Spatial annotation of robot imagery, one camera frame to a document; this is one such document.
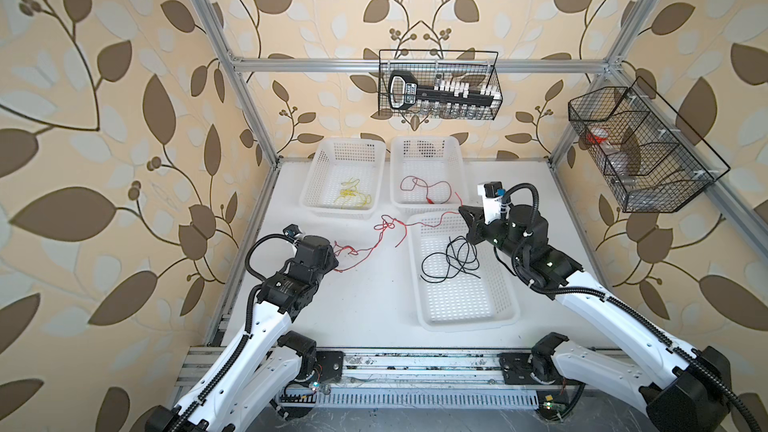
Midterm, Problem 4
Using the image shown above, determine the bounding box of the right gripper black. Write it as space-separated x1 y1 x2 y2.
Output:
460 203 527 267

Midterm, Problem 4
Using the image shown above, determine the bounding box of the black cable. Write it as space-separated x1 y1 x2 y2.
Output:
418 235 482 284

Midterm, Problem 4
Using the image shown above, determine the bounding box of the yellow cable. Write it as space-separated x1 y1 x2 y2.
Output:
334 177 373 210

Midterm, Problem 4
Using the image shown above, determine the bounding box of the red cable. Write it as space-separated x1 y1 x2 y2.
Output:
331 209 463 274

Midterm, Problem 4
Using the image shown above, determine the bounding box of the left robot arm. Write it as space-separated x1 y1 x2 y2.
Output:
141 224 339 431

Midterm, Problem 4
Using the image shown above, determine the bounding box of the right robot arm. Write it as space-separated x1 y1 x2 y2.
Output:
459 205 762 431

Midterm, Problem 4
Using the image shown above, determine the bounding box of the front white plastic basket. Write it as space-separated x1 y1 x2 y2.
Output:
406 211 520 332

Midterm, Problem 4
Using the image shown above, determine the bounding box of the back middle white basket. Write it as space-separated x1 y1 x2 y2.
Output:
390 136 469 214

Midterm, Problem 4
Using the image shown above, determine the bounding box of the back left white basket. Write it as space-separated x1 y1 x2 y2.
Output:
300 138 386 220

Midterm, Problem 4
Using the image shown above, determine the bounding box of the red capped item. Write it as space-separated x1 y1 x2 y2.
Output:
585 127 610 146

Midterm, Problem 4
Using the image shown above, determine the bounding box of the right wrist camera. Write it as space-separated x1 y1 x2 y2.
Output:
477 181 507 224

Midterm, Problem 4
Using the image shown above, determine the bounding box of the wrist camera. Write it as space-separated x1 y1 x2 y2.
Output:
282 224 302 240
477 181 507 224

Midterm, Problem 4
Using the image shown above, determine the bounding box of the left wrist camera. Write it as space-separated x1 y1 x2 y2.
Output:
282 224 302 240

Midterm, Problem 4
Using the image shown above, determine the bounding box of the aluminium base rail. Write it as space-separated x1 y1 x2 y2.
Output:
178 345 651 423

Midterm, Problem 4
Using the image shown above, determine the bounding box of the right black wire basket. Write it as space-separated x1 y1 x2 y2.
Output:
568 77 731 213

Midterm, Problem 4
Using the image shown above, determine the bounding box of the black wire basket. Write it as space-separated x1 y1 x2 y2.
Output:
378 48 503 121
568 77 731 213

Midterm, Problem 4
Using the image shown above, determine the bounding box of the back black wire basket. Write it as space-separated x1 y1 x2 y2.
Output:
378 48 503 121

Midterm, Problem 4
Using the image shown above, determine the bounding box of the black tool with handle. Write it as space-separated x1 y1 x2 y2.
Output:
384 70 503 110

